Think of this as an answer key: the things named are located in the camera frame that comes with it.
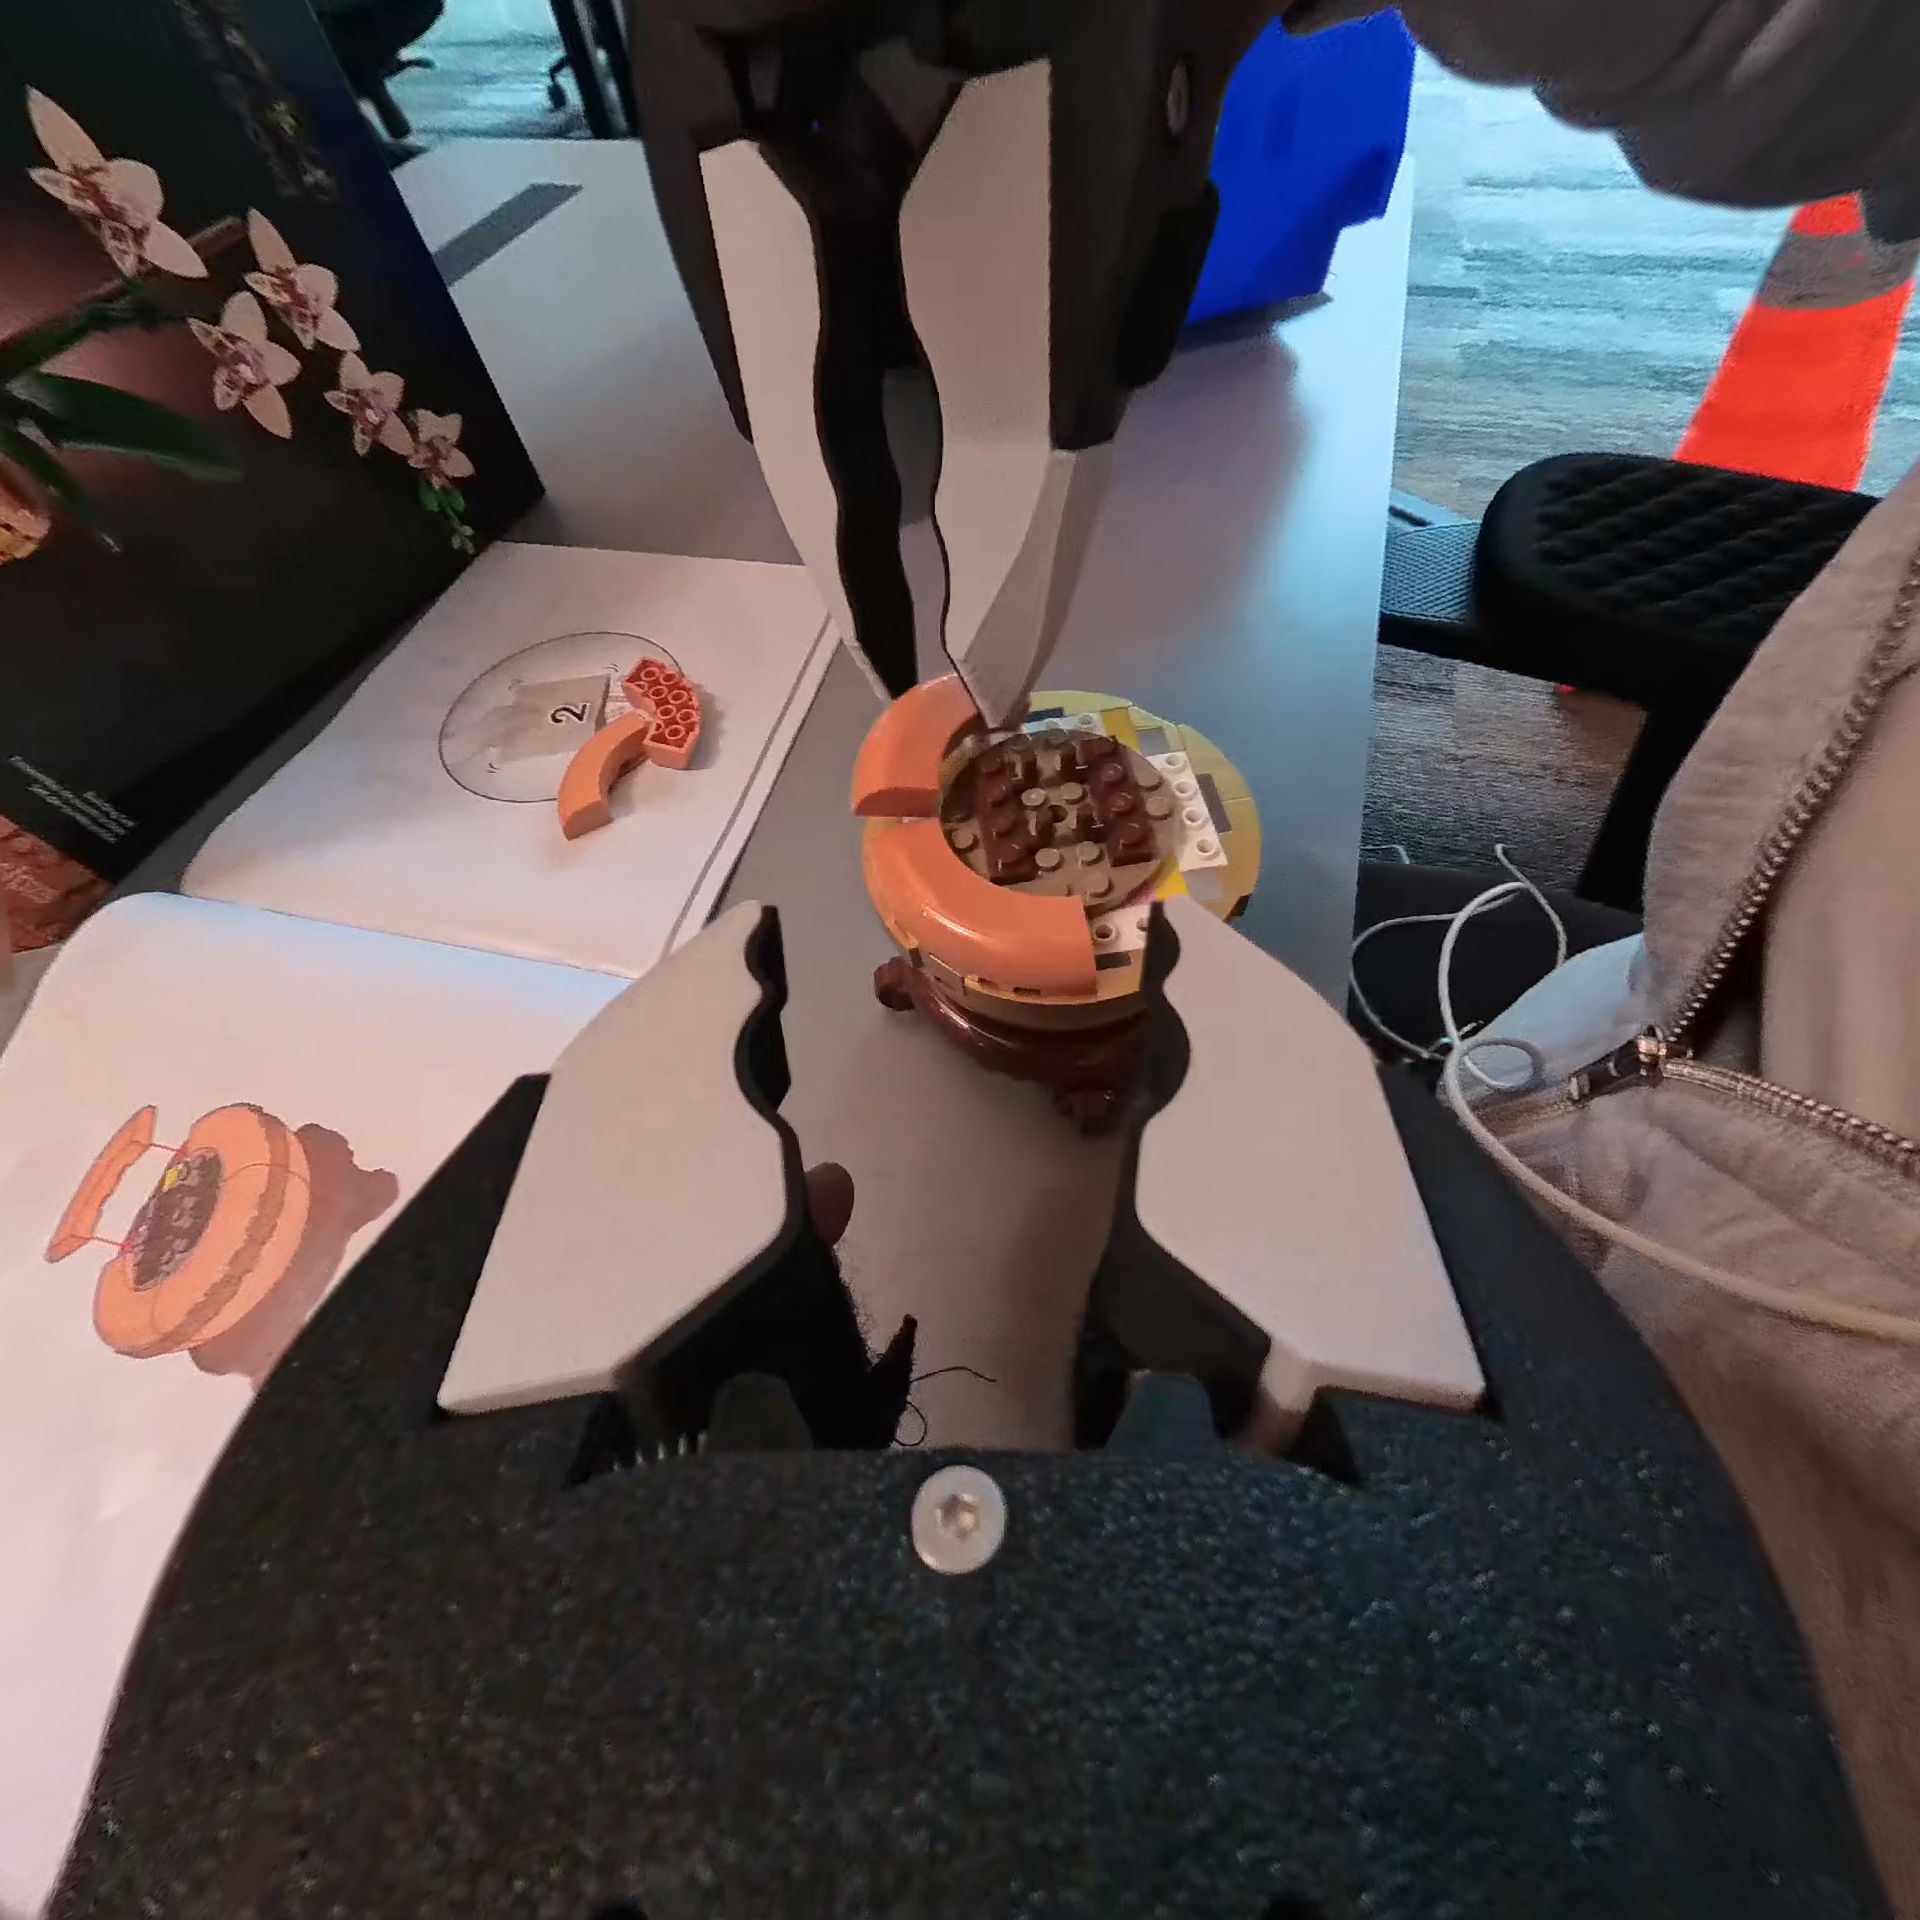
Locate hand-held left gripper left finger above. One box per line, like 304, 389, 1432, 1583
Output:
441, 910, 811, 1413

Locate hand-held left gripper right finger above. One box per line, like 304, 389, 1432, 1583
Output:
1095, 901, 1488, 1459

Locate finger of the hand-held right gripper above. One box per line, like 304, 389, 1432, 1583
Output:
899, 46, 1128, 723
695, 137, 919, 692

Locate blue plastic bin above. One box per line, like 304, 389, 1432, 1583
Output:
1185, 16, 1418, 332

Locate brick pot model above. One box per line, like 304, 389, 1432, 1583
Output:
851, 677, 1268, 1136

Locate background office desks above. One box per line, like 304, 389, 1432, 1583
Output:
315, 0, 648, 146

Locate white instruction booklet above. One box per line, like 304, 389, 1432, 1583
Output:
0, 540, 841, 1892

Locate black mesh chair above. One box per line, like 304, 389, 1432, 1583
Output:
1379, 450, 1877, 903

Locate black flower print box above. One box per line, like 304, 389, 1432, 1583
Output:
0, 0, 547, 956

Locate orange floor object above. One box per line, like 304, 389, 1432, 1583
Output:
1674, 196, 1920, 498

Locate white earphone cable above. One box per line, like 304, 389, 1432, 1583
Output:
1344, 847, 1920, 1353

